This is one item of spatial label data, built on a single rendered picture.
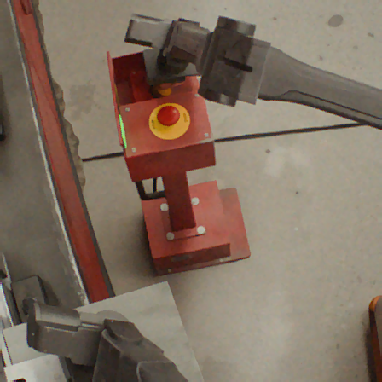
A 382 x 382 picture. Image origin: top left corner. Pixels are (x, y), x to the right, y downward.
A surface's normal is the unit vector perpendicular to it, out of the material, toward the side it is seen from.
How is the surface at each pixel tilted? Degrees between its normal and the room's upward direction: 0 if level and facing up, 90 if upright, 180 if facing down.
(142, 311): 0
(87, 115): 0
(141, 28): 33
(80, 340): 41
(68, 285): 0
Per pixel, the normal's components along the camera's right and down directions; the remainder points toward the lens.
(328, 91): 0.04, 0.22
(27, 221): -0.06, -0.35
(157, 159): 0.19, 0.91
